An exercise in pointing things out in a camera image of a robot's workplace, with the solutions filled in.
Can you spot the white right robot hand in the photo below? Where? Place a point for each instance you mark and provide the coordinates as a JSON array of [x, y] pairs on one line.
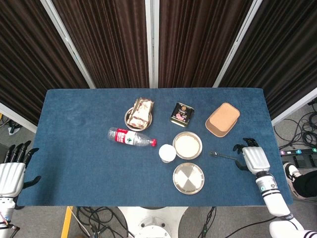
[[256, 158]]

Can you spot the brown rectangular tray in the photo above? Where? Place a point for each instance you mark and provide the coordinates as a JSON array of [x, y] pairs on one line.
[[223, 119]]

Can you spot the yellow floor tape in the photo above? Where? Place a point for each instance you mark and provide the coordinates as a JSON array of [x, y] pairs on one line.
[[67, 221]]

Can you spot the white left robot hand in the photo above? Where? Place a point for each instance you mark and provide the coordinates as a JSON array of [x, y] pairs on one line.
[[11, 177]]

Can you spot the empty metal plate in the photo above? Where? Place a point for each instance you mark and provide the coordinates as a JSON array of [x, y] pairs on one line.
[[188, 178]]

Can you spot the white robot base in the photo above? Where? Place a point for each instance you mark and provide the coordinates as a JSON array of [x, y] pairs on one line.
[[151, 220]]

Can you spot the black trouser leg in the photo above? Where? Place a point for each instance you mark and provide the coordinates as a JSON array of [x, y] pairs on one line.
[[307, 184]]

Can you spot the beige red snack packet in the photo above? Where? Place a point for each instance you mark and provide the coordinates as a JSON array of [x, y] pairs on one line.
[[141, 111]]

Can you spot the white black shoe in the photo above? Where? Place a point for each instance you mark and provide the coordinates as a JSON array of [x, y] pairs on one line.
[[289, 171]]

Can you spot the clear plastic bottle red label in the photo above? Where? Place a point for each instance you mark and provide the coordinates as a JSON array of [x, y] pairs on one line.
[[128, 138]]

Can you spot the dark brown curtain panel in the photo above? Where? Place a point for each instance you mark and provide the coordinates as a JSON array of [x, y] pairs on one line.
[[109, 42], [284, 54], [29, 62], [195, 42]]

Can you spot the black tin can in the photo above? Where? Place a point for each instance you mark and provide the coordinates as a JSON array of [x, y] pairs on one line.
[[182, 114]]

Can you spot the blue table cloth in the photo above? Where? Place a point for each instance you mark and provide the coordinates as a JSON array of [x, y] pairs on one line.
[[86, 161]]

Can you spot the white cup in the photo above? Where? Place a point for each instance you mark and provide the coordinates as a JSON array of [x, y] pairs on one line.
[[167, 153]]

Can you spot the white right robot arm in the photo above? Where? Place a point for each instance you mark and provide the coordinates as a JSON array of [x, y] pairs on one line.
[[275, 198]]

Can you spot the metal bowl holding snack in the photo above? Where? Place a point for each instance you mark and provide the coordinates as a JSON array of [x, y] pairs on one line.
[[149, 121]]

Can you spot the metal bowl with powder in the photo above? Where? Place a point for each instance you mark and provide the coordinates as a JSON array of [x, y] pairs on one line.
[[199, 146]]

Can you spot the white partition frame post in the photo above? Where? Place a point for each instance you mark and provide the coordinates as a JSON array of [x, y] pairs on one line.
[[151, 44], [294, 106], [235, 44], [17, 117], [67, 42]]

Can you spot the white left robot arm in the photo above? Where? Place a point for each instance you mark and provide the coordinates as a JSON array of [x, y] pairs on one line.
[[6, 210]]

